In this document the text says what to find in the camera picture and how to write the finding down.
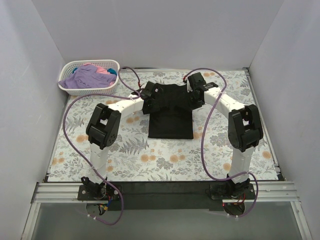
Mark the black t shirt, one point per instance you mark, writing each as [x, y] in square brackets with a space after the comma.
[170, 116]

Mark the blue garment in basket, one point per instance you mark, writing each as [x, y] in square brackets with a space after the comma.
[112, 71]

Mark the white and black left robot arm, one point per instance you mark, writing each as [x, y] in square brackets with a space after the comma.
[102, 131]

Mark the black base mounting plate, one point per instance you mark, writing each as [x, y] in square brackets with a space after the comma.
[162, 195]

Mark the pink garment in basket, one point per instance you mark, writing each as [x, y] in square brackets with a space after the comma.
[99, 69]

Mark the aluminium frame rail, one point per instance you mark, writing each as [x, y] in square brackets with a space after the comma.
[268, 191]

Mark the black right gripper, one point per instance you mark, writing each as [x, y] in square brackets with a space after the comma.
[196, 96]

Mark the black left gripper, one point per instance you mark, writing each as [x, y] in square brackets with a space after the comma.
[149, 105]

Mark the floral patterned table mat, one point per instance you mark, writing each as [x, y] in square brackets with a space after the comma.
[136, 157]

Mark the white plastic laundry basket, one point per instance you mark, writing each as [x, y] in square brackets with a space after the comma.
[105, 63]

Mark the purple t shirt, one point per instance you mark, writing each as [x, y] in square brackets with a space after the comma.
[86, 77]

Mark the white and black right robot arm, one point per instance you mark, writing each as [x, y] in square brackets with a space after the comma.
[244, 132]

